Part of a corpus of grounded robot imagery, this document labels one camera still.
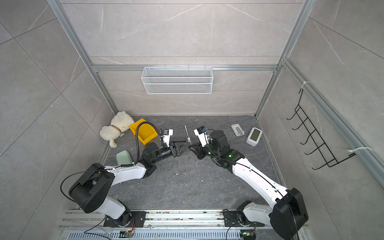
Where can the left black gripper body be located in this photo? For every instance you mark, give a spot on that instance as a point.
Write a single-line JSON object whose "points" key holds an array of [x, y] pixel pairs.
{"points": [[165, 152]]}

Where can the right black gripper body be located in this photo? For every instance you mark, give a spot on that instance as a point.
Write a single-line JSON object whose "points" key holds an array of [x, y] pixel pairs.
{"points": [[203, 151]]}

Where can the clear handle screwdriver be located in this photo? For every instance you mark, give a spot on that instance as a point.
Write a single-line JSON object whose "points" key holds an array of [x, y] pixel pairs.
{"points": [[188, 137]]}

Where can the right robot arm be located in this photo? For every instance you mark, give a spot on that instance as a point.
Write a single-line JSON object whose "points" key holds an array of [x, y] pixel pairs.
{"points": [[285, 211]]}

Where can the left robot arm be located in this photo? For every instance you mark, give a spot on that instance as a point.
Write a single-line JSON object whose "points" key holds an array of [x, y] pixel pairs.
{"points": [[91, 190]]}

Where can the yellow plastic bin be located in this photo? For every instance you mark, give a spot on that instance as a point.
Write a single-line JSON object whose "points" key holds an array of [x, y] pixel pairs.
{"points": [[146, 132]]}

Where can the pale green cup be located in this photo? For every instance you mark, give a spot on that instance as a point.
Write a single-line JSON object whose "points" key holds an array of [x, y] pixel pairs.
{"points": [[123, 158]]}

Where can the white plush dog toy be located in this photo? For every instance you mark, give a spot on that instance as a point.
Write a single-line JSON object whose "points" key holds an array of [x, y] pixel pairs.
{"points": [[119, 125]]}

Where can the white digital clock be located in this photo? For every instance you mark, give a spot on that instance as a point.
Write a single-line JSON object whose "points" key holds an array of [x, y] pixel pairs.
{"points": [[254, 137]]}

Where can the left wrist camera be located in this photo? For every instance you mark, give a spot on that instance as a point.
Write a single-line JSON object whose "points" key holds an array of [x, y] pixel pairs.
{"points": [[165, 136]]}

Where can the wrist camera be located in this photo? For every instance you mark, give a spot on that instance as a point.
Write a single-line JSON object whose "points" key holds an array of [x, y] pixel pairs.
{"points": [[165, 136], [202, 134]]}

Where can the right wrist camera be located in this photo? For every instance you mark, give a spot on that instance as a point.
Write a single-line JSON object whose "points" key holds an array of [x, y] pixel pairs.
{"points": [[202, 134]]}

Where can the white wire mesh basket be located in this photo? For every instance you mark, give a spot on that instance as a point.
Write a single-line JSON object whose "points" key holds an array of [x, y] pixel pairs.
{"points": [[178, 80]]}

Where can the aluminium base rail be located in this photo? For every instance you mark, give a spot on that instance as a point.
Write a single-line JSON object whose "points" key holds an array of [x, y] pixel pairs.
{"points": [[205, 224]]}

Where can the black wall hook rack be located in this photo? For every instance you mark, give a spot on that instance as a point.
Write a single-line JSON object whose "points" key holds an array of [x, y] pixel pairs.
{"points": [[313, 134]]}

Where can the left aluminium frame post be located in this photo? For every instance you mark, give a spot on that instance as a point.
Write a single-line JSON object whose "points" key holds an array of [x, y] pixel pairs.
{"points": [[59, 11]]}

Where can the aluminium corner frame post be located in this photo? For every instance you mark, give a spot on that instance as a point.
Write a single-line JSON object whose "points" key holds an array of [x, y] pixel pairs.
{"points": [[303, 16]]}

